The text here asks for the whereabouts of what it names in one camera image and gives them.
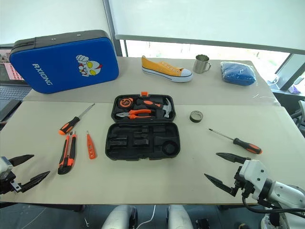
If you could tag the stainless steel mug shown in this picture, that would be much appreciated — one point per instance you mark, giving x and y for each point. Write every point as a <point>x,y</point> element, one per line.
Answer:
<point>199,65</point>

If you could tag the grey window post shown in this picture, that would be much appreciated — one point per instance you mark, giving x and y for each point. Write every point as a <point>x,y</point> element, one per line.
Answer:
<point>114,23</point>

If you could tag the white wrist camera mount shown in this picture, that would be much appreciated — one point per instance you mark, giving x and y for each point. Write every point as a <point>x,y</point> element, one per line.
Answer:
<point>4,167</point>
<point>256,171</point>

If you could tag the orange voltage tester pen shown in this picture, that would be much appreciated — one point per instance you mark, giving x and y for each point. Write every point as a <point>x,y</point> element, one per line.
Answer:
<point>91,149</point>

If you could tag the white roller blind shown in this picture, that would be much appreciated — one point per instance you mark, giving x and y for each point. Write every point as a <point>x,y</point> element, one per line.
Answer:
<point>202,19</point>

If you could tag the silver robot leg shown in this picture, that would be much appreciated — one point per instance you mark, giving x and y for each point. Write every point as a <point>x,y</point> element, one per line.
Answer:
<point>178,217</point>
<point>119,217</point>

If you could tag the black plastic tool case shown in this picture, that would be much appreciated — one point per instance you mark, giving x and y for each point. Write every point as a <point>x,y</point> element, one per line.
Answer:
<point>124,155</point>

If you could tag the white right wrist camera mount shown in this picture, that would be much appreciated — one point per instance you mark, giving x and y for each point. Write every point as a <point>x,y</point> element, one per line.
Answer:
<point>256,171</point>

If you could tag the blue RXIONG kick pad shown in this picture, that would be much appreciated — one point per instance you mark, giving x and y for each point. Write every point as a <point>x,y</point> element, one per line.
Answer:
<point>59,66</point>

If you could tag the orange black utility knife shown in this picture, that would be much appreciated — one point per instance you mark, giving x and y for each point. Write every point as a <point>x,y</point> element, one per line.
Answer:
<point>68,162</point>

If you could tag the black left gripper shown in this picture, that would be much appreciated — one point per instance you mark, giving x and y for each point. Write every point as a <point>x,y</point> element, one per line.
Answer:
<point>7,182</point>

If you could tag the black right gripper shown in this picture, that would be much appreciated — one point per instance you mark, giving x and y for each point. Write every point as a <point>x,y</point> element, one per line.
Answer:
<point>240,183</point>

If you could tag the silver right robot leg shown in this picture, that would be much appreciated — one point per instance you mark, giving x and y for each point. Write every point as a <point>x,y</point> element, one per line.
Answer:
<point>178,217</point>

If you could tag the black electrical tape roll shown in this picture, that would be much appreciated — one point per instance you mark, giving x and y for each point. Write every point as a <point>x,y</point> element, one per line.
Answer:
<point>196,120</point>

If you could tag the silver left robot leg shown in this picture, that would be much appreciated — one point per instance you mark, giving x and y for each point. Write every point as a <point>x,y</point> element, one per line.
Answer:
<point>119,217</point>

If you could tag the yellow canvas sneaker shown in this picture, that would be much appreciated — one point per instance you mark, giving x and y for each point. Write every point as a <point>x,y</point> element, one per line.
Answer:
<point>162,69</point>

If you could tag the grey window railing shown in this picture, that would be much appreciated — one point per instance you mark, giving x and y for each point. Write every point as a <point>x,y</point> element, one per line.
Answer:
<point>190,40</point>

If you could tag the blue cloth in plastic bag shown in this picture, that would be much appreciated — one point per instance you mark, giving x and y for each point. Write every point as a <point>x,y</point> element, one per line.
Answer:
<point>238,74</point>

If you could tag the orange black tape measure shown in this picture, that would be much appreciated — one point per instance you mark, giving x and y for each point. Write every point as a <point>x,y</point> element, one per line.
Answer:
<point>124,102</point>

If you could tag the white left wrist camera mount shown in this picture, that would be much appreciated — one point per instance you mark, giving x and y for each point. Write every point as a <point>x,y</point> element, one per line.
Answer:
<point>4,167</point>

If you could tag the open laptop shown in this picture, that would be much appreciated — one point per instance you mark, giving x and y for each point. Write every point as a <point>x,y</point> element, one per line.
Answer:
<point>12,91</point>

